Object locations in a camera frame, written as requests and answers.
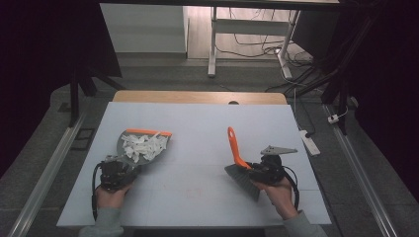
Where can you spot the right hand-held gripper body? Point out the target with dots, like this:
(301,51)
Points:
(271,171)

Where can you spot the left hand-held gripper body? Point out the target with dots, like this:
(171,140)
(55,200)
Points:
(113,174)

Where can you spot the grey dustpan with orange edge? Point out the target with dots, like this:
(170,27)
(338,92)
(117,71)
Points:
(131,158)

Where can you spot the pile of white paper scraps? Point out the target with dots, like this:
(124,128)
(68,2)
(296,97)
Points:
(145,146)

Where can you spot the person's left hand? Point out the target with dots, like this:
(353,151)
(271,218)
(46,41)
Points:
(112,197)

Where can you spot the person's right hand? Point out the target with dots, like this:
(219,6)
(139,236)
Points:
(281,197)

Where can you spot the white power strip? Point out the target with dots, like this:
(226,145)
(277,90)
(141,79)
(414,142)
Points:
(309,142)

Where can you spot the small white plug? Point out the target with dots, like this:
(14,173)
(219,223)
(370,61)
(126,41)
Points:
(333,118)

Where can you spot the black metal stand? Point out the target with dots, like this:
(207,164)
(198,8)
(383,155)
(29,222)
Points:
(339,72)
(77,95)

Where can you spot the wooden table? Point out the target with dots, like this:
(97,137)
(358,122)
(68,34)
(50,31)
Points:
(197,97)

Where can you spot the black curtain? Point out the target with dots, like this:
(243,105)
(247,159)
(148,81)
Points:
(388,98)
(46,65)

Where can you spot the white cabinet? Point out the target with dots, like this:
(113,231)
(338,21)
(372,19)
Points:
(143,28)

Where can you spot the aluminium rail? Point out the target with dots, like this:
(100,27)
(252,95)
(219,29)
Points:
(360,177)
(49,171)

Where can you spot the white desk frame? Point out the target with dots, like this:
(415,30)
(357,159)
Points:
(250,26)

